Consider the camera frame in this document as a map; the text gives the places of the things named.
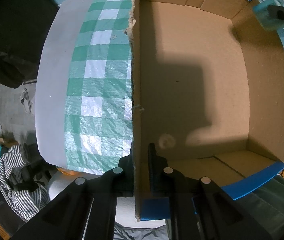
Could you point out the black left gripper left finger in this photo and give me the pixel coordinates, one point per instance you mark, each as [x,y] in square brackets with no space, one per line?
[115,183]

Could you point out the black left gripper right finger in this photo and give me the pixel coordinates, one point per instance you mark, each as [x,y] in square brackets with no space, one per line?
[171,184]

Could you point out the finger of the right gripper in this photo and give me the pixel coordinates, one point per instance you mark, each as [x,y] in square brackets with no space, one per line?
[276,11]

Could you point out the green cylindrical tin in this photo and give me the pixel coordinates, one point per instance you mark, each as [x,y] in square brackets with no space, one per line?
[262,15]

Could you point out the cardboard box blue tape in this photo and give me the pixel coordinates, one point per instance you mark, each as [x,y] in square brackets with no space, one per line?
[208,92]

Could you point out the green white checkered tablecloth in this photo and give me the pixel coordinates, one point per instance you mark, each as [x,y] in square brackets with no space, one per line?
[98,107]

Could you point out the striped black white garment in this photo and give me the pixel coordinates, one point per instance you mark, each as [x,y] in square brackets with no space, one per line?
[23,193]

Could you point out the white slipper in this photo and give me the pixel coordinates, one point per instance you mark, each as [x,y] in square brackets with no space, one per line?
[25,101]

